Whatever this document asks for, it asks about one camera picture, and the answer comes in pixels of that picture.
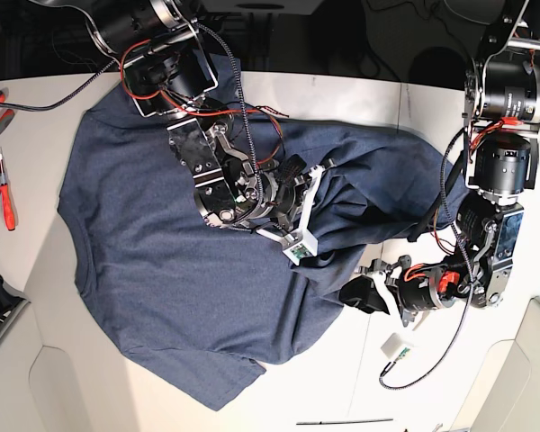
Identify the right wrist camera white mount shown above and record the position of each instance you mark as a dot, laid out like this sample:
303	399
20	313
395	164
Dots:
289	220

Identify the red handled screwdriver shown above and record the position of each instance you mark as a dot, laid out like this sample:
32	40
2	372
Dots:
7	206

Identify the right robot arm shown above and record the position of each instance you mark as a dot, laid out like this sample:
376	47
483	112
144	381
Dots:
167	72

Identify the blue grey t-shirt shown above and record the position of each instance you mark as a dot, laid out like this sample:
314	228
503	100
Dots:
207	309

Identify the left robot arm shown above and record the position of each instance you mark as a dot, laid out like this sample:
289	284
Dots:
478	193

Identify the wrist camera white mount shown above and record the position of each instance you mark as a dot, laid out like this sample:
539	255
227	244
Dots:
289	220
397	346

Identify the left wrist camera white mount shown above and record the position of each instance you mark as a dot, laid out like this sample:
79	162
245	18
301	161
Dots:
397	346

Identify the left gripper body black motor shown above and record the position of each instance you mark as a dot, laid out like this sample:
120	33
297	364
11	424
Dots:
412	291

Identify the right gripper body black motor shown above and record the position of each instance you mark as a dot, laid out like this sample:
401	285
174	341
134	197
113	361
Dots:
271	172

